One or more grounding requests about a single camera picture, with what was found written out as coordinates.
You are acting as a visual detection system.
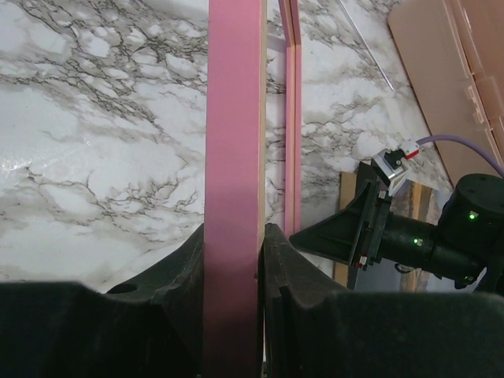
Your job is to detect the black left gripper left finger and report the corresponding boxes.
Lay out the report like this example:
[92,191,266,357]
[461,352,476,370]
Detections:
[1,228,203,377]

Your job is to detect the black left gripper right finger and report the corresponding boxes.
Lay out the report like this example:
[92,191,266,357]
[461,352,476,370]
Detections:
[260,224,503,377]

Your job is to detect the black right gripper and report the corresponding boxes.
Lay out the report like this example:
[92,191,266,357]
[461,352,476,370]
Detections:
[289,180,437,272]

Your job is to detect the landscape photo print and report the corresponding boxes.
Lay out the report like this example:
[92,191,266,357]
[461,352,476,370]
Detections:
[352,174,503,295]

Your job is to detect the pink wooden picture frame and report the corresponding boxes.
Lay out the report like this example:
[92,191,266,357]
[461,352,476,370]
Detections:
[200,0,303,378]

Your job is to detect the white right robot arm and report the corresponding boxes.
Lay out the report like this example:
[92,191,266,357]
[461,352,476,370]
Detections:
[289,173,503,295]

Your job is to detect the pink translucent plastic box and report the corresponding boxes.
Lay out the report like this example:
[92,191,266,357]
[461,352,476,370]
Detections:
[388,1,503,165]

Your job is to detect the brown frame backing board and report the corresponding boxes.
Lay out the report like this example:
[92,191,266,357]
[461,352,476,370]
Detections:
[332,172,358,290]

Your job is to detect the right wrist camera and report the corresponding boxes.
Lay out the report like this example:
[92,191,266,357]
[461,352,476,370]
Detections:
[371,140,420,197]

